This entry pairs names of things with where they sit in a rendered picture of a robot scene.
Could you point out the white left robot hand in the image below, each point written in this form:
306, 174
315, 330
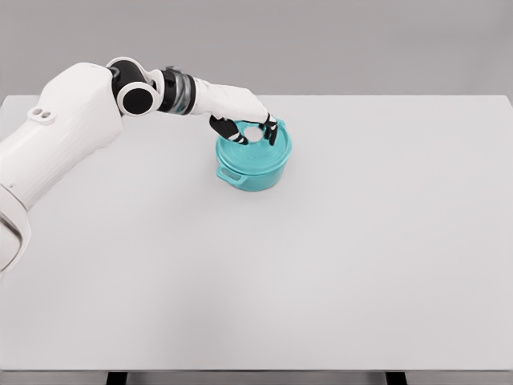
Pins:
244, 105

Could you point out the teal pot lid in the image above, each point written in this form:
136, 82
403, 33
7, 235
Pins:
256, 150

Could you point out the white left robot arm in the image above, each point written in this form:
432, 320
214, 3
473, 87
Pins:
72, 116

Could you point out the teal pot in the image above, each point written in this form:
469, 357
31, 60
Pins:
260, 176

